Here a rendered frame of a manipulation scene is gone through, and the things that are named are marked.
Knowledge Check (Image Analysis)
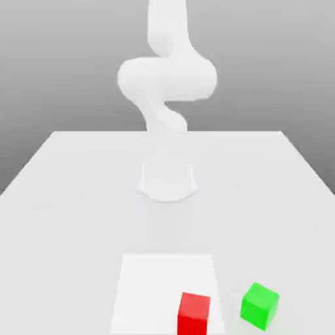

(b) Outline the small green cube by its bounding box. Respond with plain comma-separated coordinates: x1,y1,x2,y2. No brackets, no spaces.
239,281,281,332

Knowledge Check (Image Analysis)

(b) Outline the small red cube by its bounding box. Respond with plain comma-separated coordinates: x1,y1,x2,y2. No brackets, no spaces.
177,292,211,335

